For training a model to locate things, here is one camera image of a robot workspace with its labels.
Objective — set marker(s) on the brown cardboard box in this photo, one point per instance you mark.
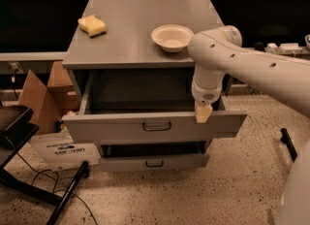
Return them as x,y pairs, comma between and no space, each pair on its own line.
50,102

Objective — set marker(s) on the grey top drawer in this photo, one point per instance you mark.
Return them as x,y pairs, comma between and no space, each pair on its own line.
140,106

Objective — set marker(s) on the grey drawer cabinet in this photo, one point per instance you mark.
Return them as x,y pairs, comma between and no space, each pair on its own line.
127,44

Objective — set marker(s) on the white power strip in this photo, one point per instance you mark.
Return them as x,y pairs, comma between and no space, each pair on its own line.
284,48

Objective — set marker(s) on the grey bottom drawer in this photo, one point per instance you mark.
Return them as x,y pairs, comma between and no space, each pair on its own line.
161,162

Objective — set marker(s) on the black stand left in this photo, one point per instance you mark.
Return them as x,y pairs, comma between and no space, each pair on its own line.
15,131

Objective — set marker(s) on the grey drawer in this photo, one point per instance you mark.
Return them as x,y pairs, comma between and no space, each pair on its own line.
140,106
161,162

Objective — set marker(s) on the yellow sponge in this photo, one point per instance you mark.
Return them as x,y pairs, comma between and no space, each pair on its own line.
92,25

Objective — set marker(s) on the black stand leg right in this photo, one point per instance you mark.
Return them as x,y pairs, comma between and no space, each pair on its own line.
286,139

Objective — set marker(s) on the white paper bowl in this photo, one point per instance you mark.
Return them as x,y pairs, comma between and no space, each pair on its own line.
171,37

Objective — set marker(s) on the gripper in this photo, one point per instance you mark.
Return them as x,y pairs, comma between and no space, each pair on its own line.
204,94

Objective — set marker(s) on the colourful items in box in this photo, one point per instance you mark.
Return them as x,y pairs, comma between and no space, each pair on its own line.
60,124

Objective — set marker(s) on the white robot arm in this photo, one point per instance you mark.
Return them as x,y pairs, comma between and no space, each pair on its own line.
218,52

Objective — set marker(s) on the black adapter on ledge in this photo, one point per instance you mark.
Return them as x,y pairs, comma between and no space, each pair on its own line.
259,46

